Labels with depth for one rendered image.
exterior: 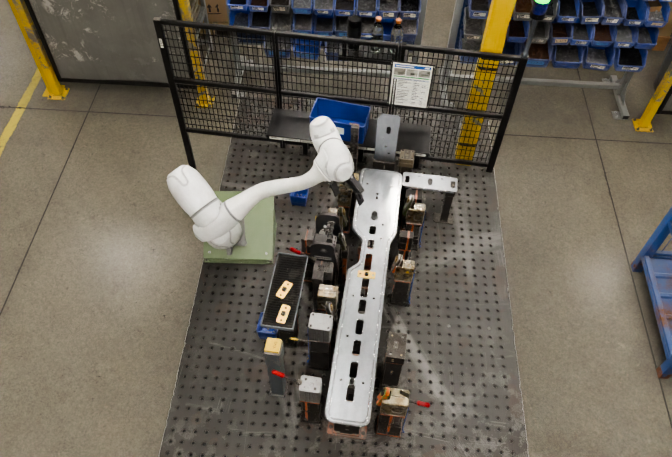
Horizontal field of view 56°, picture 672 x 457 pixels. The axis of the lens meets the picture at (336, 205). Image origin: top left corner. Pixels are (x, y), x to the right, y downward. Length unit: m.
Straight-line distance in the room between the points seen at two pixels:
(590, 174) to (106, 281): 3.50
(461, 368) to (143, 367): 1.88
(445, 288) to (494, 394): 0.59
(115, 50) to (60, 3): 0.49
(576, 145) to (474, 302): 2.24
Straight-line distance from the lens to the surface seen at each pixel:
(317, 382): 2.69
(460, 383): 3.15
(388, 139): 3.33
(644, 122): 5.58
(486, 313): 3.34
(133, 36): 5.05
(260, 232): 3.35
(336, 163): 2.28
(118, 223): 4.63
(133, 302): 4.25
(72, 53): 5.35
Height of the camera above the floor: 3.55
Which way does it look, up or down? 52 degrees down
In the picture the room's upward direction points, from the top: 1 degrees clockwise
